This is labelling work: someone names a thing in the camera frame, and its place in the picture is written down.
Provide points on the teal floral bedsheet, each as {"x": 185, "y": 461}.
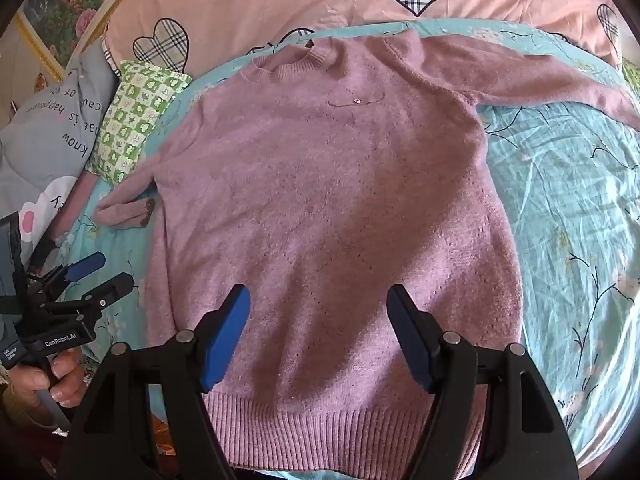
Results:
{"x": 560, "y": 210}

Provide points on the pink knit sweater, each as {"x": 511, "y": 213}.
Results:
{"x": 325, "y": 185}

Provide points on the pink pillow with plaid heart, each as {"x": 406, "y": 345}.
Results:
{"x": 280, "y": 5}

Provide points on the floral wall picture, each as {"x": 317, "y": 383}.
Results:
{"x": 65, "y": 15}

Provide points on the grey printed cushion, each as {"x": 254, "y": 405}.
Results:
{"x": 50, "y": 135}

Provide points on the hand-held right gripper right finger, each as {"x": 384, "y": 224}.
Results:
{"x": 410, "y": 340}

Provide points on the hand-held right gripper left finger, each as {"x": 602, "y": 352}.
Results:
{"x": 227, "y": 340}

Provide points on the pink cloth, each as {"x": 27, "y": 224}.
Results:
{"x": 75, "y": 205}

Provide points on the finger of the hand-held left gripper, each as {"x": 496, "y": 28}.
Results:
{"x": 112, "y": 290}
{"x": 85, "y": 266}

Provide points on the green patterned pillow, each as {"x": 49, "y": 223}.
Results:
{"x": 135, "y": 115}

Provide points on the person's left hand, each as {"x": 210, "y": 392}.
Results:
{"x": 65, "y": 370}

